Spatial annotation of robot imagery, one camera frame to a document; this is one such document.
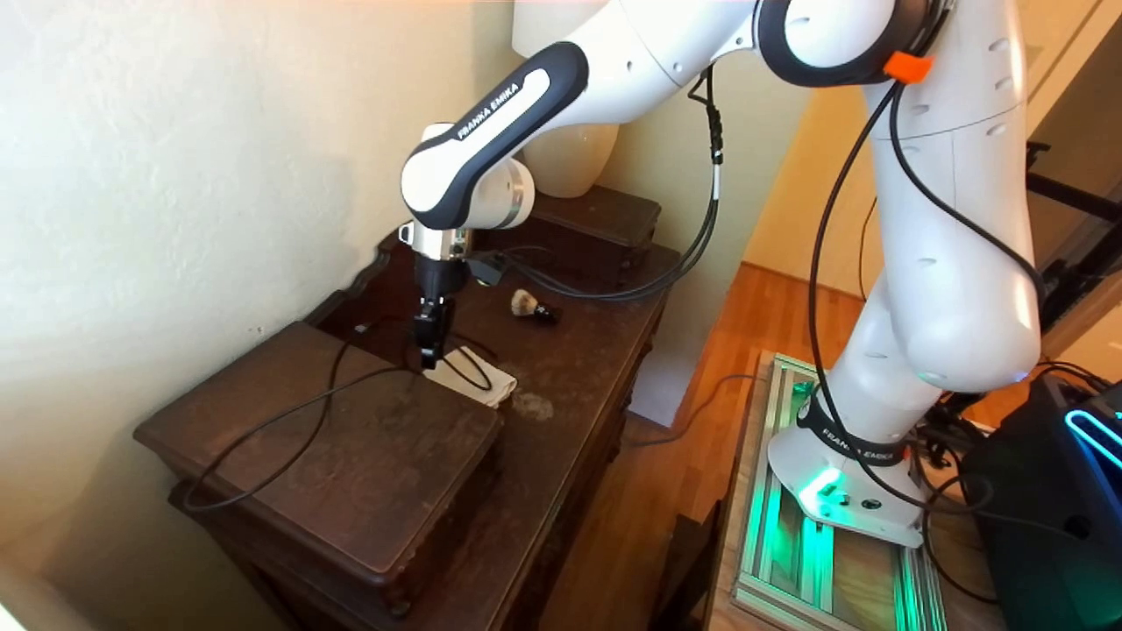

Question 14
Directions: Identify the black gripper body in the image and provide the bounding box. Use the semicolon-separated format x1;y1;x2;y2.
409;252;470;329

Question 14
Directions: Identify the flat white adapter box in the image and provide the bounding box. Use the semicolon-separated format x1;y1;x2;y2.
419;346;521;410

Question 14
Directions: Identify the black cable along robot base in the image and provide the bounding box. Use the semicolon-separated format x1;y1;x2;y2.
803;46;1122;611

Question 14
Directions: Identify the beige ceramic lamp base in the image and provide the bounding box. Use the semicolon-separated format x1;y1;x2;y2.
518;118;625;203

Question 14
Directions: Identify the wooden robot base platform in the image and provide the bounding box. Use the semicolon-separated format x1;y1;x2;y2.
703;346;953;631

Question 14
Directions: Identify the dark wooden desk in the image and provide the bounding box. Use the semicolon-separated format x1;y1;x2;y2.
162;186;685;631

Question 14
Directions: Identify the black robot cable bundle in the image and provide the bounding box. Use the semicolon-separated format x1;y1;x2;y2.
466;66;728;307

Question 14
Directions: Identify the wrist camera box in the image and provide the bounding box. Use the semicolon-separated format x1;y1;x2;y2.
463;249;514;292

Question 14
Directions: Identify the small plug adapter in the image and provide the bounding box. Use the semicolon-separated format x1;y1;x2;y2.
508;286;563;329

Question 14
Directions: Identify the white panel beside dresser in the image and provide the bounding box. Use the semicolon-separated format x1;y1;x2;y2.
627;332;707;432

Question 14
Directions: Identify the black computer case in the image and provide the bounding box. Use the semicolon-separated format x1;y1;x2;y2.
963;370;1122;631

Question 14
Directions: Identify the low dark wooden box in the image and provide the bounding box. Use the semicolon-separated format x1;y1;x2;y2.
128;320;508;593

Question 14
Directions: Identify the wooden box under lamp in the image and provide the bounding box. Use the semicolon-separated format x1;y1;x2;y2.
527;186;666;261

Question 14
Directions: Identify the thin black cable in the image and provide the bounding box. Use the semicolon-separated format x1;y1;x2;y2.
177;332;499;520

